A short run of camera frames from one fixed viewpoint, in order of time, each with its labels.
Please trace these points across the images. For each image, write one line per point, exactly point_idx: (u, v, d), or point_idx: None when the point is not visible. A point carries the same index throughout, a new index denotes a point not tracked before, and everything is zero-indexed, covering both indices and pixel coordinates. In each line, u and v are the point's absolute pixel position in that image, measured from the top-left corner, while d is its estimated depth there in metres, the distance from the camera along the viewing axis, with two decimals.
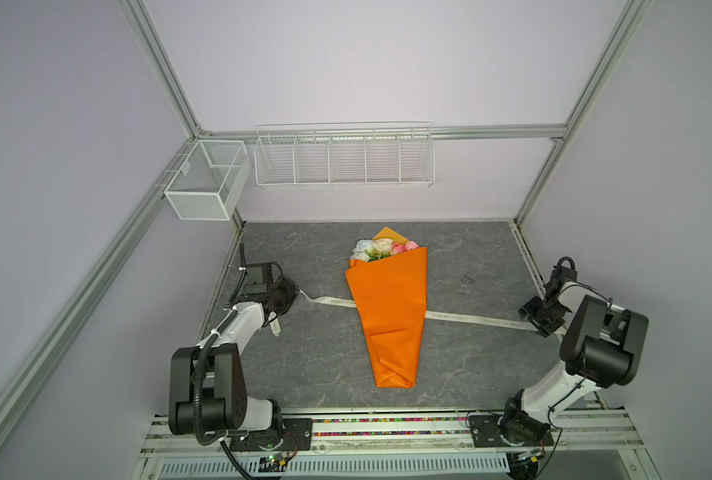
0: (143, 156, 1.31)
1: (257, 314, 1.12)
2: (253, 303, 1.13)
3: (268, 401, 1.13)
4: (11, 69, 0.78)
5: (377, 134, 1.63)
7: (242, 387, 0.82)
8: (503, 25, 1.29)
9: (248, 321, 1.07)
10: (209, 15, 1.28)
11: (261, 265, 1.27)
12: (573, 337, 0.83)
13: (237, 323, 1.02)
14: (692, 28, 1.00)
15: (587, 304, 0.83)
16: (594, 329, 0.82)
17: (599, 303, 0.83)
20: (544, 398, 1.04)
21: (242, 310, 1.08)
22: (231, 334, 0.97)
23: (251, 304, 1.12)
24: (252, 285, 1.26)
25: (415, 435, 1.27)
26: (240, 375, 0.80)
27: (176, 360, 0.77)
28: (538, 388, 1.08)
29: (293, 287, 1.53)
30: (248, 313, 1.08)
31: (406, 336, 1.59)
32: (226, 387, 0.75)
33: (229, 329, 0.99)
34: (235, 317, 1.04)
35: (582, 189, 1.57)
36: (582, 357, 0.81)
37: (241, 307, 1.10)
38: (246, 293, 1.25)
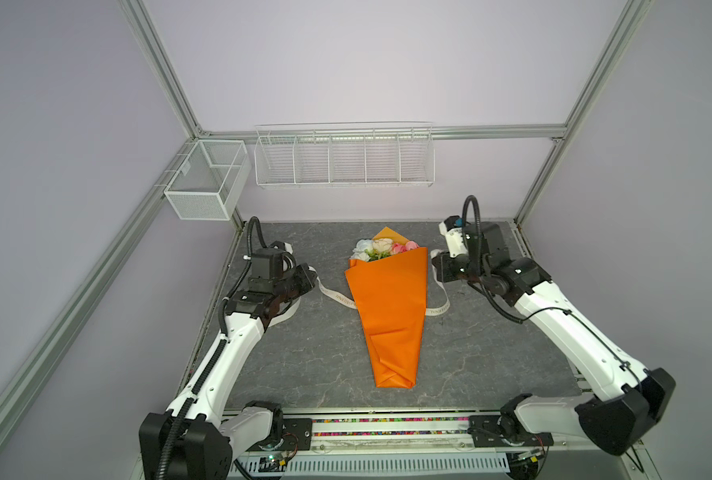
0: (143, 156, 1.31)
1: (250, 337, 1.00)
2: (248, 319, 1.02)
3: (268, 410, 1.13)
4: (11, 69, 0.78)
5: (377, 134, 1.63)
7: (223, 450, 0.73)
8: (503, 24, 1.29)
9: (240, 350, 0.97)
10: (209, 14, 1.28)
11: (269, 257, 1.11)
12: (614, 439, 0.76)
13: (226, 360, 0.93)
14: (693, 28, 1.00)
15: (631, 415, 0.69)
16: (638, 428, 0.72)
17: (640, 404, 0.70)
20: (550, 423, 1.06)
21: (234, 338, 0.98)
22: (211, 391, 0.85)
23: (247, 323, 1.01)
24: (257, 281, 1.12)
25: (415, 435, 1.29)
26: (218, 447, 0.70)
27: (144, 428, 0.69)
28: (540, 414, 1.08)
29: (312, 274, 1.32)
30: (238, 345, 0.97)
31: (406, 337, 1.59)
32: (197, 471, 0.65)
33: (209, 382, 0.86)
34: (226, 349, 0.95)
35: (582, 189, 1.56)
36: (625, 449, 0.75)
37: (230, 333, 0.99)
38: (250, 289, 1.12)
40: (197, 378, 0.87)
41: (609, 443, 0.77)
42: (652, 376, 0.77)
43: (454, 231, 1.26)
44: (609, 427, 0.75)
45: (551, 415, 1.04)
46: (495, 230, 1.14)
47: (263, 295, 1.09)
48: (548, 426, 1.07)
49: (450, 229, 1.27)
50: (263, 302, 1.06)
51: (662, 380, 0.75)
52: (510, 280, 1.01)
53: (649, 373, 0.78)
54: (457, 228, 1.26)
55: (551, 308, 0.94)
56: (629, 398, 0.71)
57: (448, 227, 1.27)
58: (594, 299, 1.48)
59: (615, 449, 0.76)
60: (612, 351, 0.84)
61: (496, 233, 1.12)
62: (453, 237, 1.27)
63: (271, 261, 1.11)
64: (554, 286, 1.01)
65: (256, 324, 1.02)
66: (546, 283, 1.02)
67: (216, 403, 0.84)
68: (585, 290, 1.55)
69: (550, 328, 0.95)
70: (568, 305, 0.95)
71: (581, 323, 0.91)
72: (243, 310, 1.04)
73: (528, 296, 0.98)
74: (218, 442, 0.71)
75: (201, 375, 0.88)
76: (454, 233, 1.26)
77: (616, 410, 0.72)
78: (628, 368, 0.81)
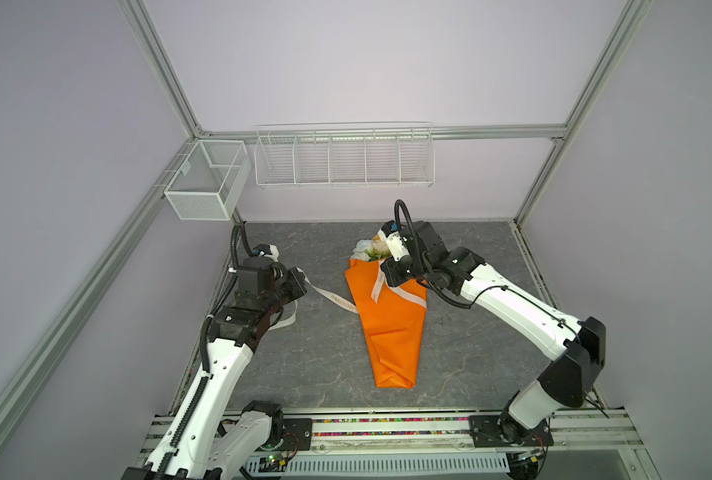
0: (143, 156, 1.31)
1: (236, 367, 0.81)
2: (233, 346, 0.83)
3: (267, 416, 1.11)
4: (10, 69, 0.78)
5: (377, 134, 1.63)
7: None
8: (503, 24, 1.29)
9: (227, 383, 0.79)
10: (209, 15, 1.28)
11: (256, 272, 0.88)
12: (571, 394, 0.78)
13: (209, 398, 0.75)
14: (693, 28, 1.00)
15: (576, 366, 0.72)
16: (586, 378, 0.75)
17: (582, 355, 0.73)
20: (539, 408, 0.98)
21: (217, 372, 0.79)
22: (194, 439, 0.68)
23: (231, 352, 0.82)
24: (244, 296, 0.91)
25: (415, 435, 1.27)
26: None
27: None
28: (528, 406, 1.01)
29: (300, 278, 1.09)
30: (221, 380, 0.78)
31: (406, 337, 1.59)
32: None
33: (191, 428, 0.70)
34: (208, 387, 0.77)
35: (582, 189, 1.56)
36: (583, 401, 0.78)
37: (212, 367, 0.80)
38: (235, 305, 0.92)
40: (178, 424, 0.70)
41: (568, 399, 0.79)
42: (585, 325, 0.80)
43: (392, 237, 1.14)
44: (563, 384, 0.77)
45: (534, 403, 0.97)
46: (427, 226, 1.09)
47: (250, 314, 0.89)
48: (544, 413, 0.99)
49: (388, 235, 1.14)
50: (249, 323, 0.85)
51: (594, 327, 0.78)
52: (452, 270, 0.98)
53: (582, 324, 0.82)
54: (395, 232, 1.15)
55: (491, 289, 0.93)
56: (571, 352, 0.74)
57: (386, 234, 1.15)
58: (594, 300, 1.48)
59: (576, 404, 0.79)
60: (549, 312, 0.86)
61: (429, 229, 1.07)
62: (392, 242, 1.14)
63: (259, 274, 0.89)
64: (489, 267, 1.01)
65: (242, 351, 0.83)
66: (481, 267, 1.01)
67: (201, 453, 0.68)
68: (585, 289, 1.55)
69: (494, 308, 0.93)
70: (505, 282, 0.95)
71: (519, 295, 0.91)
72: (227, 335, 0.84)
73: (469, 282, 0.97)
74: None
75: (181, 421, 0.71)
76: (393, 238, 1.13)
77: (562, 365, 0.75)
78: (565, 324, 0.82)
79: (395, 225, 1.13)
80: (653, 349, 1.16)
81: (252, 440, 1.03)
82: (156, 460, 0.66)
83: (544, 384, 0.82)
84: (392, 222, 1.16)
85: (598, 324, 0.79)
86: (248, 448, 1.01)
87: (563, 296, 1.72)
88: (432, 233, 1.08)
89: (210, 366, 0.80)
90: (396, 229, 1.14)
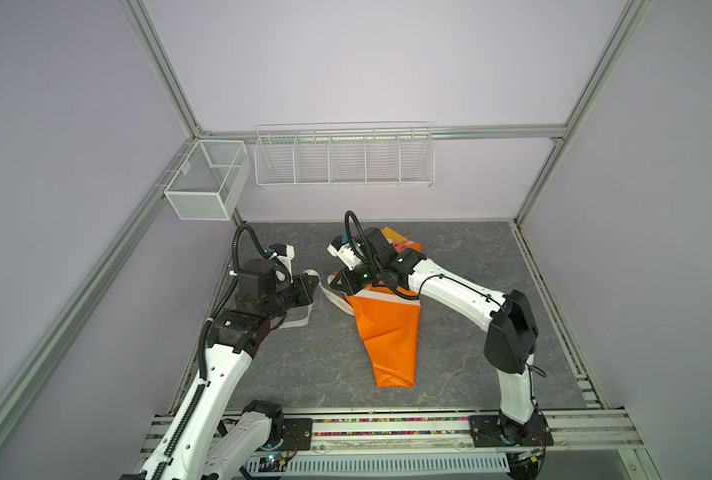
0: (143, 156, 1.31)
1: (234, 375, 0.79)
2: (231, 353, 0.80)
3: (267, 417, 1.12)
4: (10, 68, 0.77)
5: (377, 134, 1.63)
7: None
8: (503, 24, 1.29)
9: (225, 391, 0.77)
10: (209, 14, 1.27)
11: (256, 276, 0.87)
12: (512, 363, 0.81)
13: (205, 407, 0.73)
14: (693, 28, 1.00)
15: (501, 333, 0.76)
16: (516, 343, 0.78)
17: (505, 322, 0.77)
20: (515, 394, 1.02)
21: (214, 379, 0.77)
22: (188, 448, 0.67)
23: (229, 359, 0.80)
24: (244, 301, 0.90)
25: (415, 435, 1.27)
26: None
27: None
28: (509, 396, 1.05)
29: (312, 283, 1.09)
30: (218, 388, 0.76)
31: (400, 337, 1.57)
32: None
33: (187, 436, 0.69)
34: (204, 395, 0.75)
35: (582, 189, 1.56)
36: (520, 367, 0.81)
37: (209, 374, 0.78)
38: (235, 309, 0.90)
40: (174, 432, 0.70)
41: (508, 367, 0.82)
42: (510, 296, 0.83)
43: (343, 248, 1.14)
44: (498, 353, 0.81)
45: (509, 389, 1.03)
46: (377, 231, 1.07)
47: (249, 319, 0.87)
48: (525, 399, 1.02)
49: (338, 248, 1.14)
50: (247, 328, 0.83)
51: (518, 297, 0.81)
52: (396, 267, 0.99)
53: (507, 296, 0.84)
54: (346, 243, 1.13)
55: (429, 277, 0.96)
56: (495, 321, 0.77)
57: (338, 247, 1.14)
58: (594, 300, 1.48)
59: (518, 370, 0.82)
60: (477, 289, 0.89)
61: (379, 233, 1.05)
62: (344, 253, 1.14)
63: (258, 278, 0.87)
64: (429, 260, 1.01)
65: (240, 358, 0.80)
66: (423, 261, 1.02)
67: (195, 463, 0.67)
68: (585, 289, 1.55)
69: (436, 296, 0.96)
70: (440, 268, 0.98)
71: (454, 279, 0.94)
72: (225, 341, 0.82)
73: (412, 276, 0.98)
74: None
75: (177, 429, 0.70)
76: (344, 249, 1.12)
77: (493, 335, 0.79)
78: (491, 297, 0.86)
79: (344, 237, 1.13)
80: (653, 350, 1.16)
81: (251, 442, 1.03)
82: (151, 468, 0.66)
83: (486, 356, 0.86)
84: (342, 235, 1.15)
85: (518, 292, 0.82)
86: (247, 448, 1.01)
87: (563, 296, 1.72)
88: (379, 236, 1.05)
89: (208, 372, 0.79)
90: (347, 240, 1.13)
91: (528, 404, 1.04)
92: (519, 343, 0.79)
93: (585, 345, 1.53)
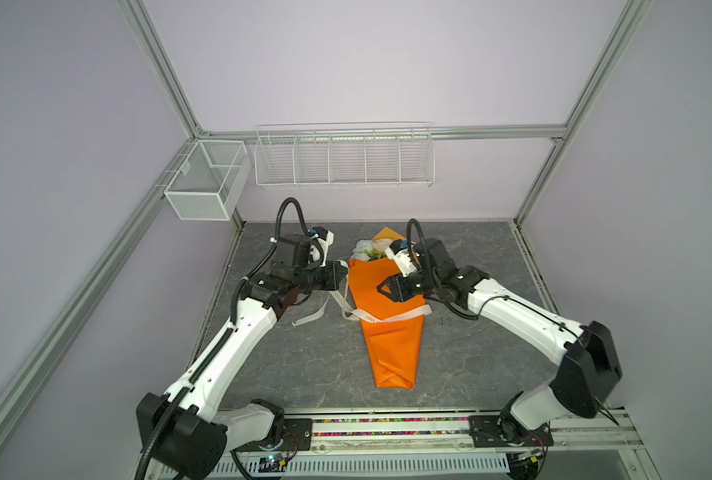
0: (143, 156, 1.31)
1: (258, 326, 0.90)
2: (260, 308, 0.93)
3: (271, 411, 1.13)
4: (10, 68, 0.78)
5: (377, 134, 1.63)
7: (215, 441, 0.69)
8: (503, 25, 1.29)
9: (248, 341, 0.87)
10: (210, 14, 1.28)
11: (297, 245, 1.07)
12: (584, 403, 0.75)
13: (230, 350, 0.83)
14: (692, 28, 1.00)
15: (577, 366, 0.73)
16: (593, 380, 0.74)
17: (583, 355, 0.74)
20: (541, 410, 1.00)
21: (242, 328, 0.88)
22: (210, 381, 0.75)
23: (258, 312, 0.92)
24: (279, 266, 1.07)
25: (415, 435, 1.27)
26: (210, 436, 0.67)
27: (141, 405, 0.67)
28: (532, 407, 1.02)
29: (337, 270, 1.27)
30: (244, 334, 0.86)
31: (405, 337, 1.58)
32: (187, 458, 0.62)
33: (209, 370, 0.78)
34: (230, 339, 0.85)
35: (582, 189, 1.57)
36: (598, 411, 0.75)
37: (238, 320, 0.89)
38: (270, 273, 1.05)
40: (199, 364, 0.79)
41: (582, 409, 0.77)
42: (588, 329, 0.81)
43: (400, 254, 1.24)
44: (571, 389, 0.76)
45: (540, 405, 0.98)
46: (439, 244, 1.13)
47: (281, 282, 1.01)
48: (548, 416, 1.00)
49: (397, 253, 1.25)
50: (278, 289, 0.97)
51: (597, 331, 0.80)
52: (455, 284, 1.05)
53: (585, 328, 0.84)
54: (403, 250, 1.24)
55: (492, 299, 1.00)
56: (571, 353, 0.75)
57: (396, 251, 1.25)
58: (593, 300, 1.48)
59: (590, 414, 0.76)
60: (550, 317, 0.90)
61: (440, 247, 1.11)
62: (402, 259, 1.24)
63: (296, 248, 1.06)
64: (492, 280, 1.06)
65: (267, 314, 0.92)
66: (485, 280, 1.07)
67: (212, 397, 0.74)
68: (585, 289, 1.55)
69: (496, 316, 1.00)
70: (504, 290, 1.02)
71: (522, 304, 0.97)
72: (257, 297, 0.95)
73: (473, 294, 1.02)
74: (210, 431, 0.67)
75: (202, 362, 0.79)
76: (401, 256, 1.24)
77: (567, 369, 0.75)
78: (565, 328, 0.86)
79: (403, 244, 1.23)
80: (653, 349, 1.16)
81: (254, 426, 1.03)
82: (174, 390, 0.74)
83: (558, 396, 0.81)
84: (401, 241, 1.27)
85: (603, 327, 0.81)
86: (246, 433, 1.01)
87: (563, 296, 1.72)
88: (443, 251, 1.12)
89: (237, 320, 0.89)
90: (404, 247, 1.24)
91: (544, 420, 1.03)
92: (599, 382, 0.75)
93: None
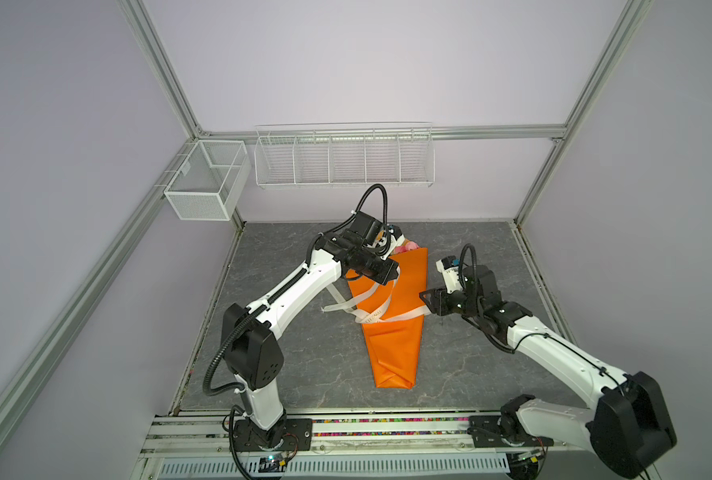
0: (143, 156, 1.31)
1: (325, 276, 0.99)
2: (331, 260, 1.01)
3: (282, 408, 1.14)
4: (9, 67, 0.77)
5: (377, 134, 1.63)
7: (275, 360, 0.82)
8: (504, 25, 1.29)
9: (318, 283, 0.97)
10: (210, 14, 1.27)
11: (372, 221, 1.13)
12: (621, 454, 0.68)
13: (302, 286, 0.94)
14: (692, 28, 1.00)
15: (615, 414, 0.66)
16: (633, 433, 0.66)
17: (624, 404, 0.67)
20: (554, 430, 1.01)
21: (314, 271, 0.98)
22: (282, 307, 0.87)
23: (329, 263, 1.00)
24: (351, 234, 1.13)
25: (415, 435, 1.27)
26: (273, 353, 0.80)
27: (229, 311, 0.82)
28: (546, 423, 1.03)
29: (394, 270, 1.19)
30: (312, 277, 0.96)
31: (405, 337, 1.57)
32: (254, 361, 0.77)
33: (282, 299, 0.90)
34: (302, 277, 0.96)
35: (582, 189, 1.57)
36: (638, 467, 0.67)
37: (310, 264, 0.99)
38: (342, 236, 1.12)
40: (275, 291, 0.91)
41: (620, 463, 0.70)
42: (632, 378, 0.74)
43: (450, 269, 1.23)
44: (607, 435, 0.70)
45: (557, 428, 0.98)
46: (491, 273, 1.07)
47: (350, 245, 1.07)
48: (553, 433, 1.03)
49: (446, 267, 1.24)
50: (347, 249, 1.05)
51: (643, 382, 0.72)
52: (496, 316, 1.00)
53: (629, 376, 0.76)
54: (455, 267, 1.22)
55: (533, 335, 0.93)
56: (610, 399, 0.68)
57: (444, 266, 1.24)
58: (593, 300, 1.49)
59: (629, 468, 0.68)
60: (591, 360, 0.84)
61: (491, 277, 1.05)
62: (449, 274, 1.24)
63: (372, 223, 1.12)
64: (535, 317, 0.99)
65: (335, 267, 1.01)
66: (529, 317, 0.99)
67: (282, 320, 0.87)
68: (584, 289, 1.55)
69: (535, 353, 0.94)
70: (546, 329, 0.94)
71: (563, 344, 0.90)
72: (328, 250, 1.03)
73: (513, 330, 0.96)
74: (274, 348, 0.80)
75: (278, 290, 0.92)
76: (450, 270, 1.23)
77: (600, 413, 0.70)
78: (606, 372, 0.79)
79: (456, 261, 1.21)
80: (652, 349, 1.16)
81: (266, 410, 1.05)
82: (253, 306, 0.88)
83: (596, 445, 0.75)
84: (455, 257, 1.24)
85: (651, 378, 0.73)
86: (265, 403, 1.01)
87: (563, 296, 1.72)
88: (493, 282, 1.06)
89: (310, 264, 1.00)
90: (457, 264, 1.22)
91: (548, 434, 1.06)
92: (642, 436, 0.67)
93: (585, 345, 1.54)
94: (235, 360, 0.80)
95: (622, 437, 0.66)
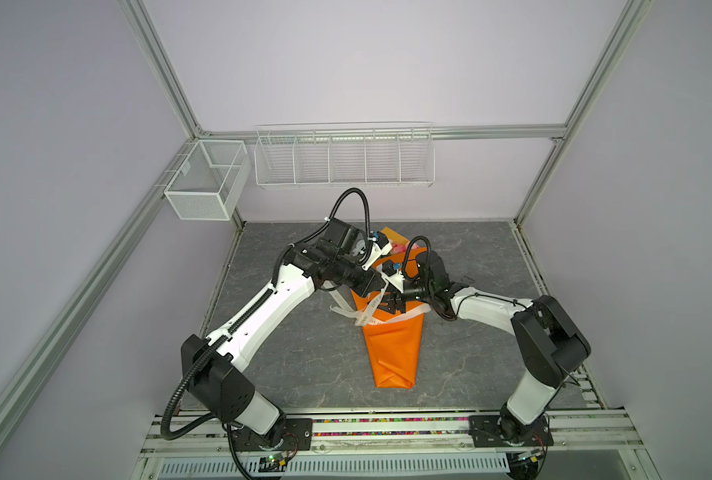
0: (143, 156, 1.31)
1: (296, 293, 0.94)
2: (301, 275, 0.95)
3: (276, 410, 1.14)
4: (9, 69, 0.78)
5: (377, 134, 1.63)
7: (243, 390, 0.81)
8: (503, 25, 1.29)
9: (286, 303, 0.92)
10: (210, 14, 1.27)
11: (347, 227, 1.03)
12: (541, 361, 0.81)
13: (268, 310, 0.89)
14: (692, 28, 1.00)
15: (524, 328, 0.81)
16: (541, 338, 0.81)
17: (529, 319, 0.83)
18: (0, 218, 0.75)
20: (530, 400, 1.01)
21: (281, 290, 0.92)
22: (245, 335, 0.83)
23: (297, 278, 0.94)
24: (327, 243, 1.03)
25: (415, 435, 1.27)
26: (237, 385, 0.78)
27: (186, 346, 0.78)
28: (522, 396, 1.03)
29: (376, 279, 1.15)
30: (277, 299, 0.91)
31: (405, 337, 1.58)
32: (217, 395, 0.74)
33: (245, 325, 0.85)
34: (268, 299, 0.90)
35: (581, 189, 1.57)
36: (558, 370, 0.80)
37: (275, 285, 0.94)
38: (316, 246, 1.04)
40: (238, 317, 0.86)
41: (549, 375, 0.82)
42: (538, 300, 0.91)
43: (396, 273, 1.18)
44: (528, 350, 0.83)
45: (527, 391, 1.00)
46: (439, 258, 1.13)
47: (322, 257, 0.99)
48: (539, 406, 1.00)
49: (390, 273, 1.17)
50: (319, 261, 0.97)
51: (545, 301, 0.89)
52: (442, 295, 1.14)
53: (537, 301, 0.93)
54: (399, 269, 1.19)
55: (464, 296, 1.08)
56: (520, 318, 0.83)
57: (389, 273, 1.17)
58: (592, 300, 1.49)
59: (555, 374, 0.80)
60: (506, 298, 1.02)
61: (438, 261, 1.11)
62: (395, 277, 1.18)
63: (347, 231, 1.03)
64: (468, 285, 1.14)
65: (305, 282, 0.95)
66: (465, 287, 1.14)
67: (246, 350, 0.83)
68: (584, 289, 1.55)
69: (471, 312, 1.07)
70: (476, 290, 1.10)
71: (487, 295, 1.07)
72: (298, 264, 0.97)
73: (455, 299, 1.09)
74: (237, 379, 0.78)
75: (241, 315, 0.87)
76: (397, 275, 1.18)
77: (515, 330, 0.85)
78: (517, 301, 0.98)
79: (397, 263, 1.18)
80: (653, 348, 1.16)
81: (259, 417, 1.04)
82: (214, 337, 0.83)
83: (529, 368, 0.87)
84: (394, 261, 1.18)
85: (551, 297, 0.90)
86: (250, 417, 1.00)
87: (562, 296, 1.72)
88: (440, 264, 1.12)
89: (277, 282, 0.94)
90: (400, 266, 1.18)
91: (537, 409, 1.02)
92: (550, 342, 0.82)
93: None
94: (197, 395, 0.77)
95: (532, 342, 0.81)
